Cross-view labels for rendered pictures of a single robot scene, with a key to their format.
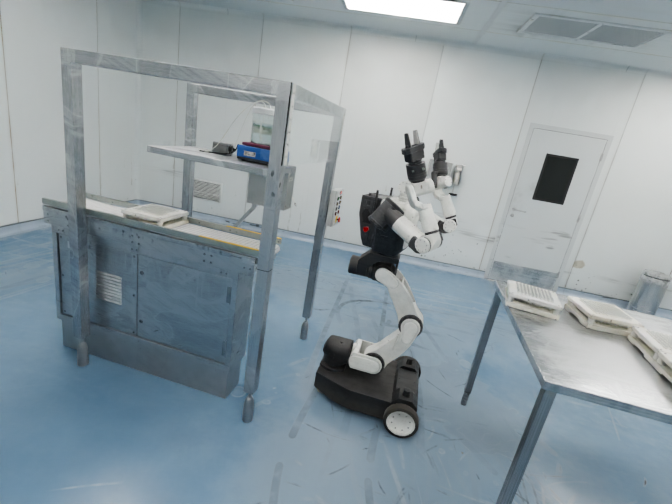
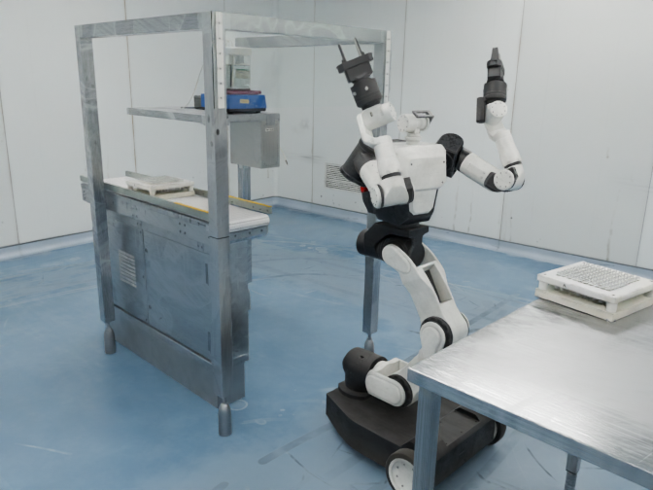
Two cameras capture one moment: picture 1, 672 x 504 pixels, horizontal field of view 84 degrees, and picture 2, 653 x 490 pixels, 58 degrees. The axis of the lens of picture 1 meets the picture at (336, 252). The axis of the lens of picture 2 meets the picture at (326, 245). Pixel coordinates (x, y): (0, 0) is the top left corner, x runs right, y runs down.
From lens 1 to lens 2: 130 cm
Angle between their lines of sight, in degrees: 32
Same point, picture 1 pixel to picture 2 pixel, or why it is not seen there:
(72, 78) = (83, 52)
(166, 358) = (171, 352)
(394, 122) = (615, 40)
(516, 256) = not seen: outside the picture
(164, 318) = (164, 303)
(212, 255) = (185, 225)
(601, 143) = not seen: outside the picture
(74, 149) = (87, 122)
